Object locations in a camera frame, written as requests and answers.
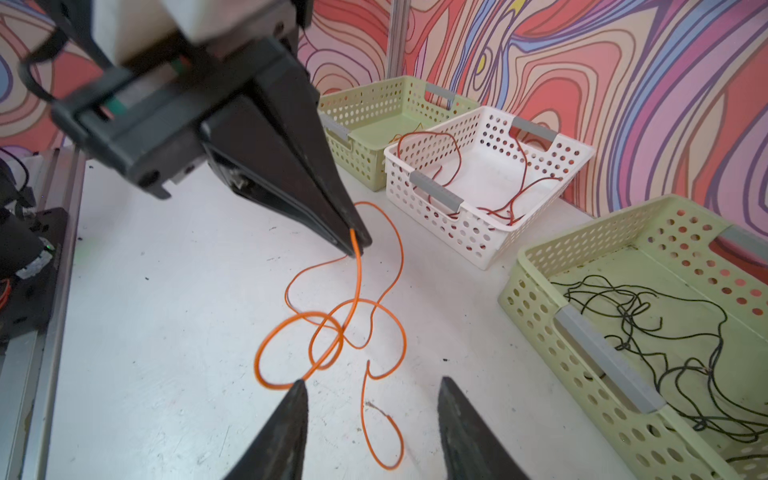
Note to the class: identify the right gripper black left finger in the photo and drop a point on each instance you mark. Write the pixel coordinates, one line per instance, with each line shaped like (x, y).
(278, 451)

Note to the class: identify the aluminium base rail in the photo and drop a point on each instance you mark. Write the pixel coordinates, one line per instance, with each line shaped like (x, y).
(40, 204)

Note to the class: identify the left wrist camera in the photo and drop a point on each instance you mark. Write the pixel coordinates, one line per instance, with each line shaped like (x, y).
(123, 30)

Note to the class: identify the left green perforated plastic basket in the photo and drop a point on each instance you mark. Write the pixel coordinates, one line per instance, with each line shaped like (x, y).
(361, 122)

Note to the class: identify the right green perforated plastic basket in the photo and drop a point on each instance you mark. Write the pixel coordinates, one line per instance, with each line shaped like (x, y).
(654, 318)

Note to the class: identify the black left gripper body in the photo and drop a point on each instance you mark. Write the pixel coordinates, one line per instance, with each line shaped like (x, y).
(158, 137)

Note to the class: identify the green perforated plastic basket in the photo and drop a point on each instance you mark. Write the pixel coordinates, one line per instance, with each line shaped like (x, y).
(361, 122)
(654, 318)

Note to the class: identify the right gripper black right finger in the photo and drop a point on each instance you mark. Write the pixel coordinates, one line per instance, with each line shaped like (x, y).
(470, 448)

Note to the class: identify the white perforated plastic basket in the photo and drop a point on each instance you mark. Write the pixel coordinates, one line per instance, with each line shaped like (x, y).
(477, 181)

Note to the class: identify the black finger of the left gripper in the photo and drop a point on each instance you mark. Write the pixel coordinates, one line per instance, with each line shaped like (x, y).
(284, 94)
(257, 163)

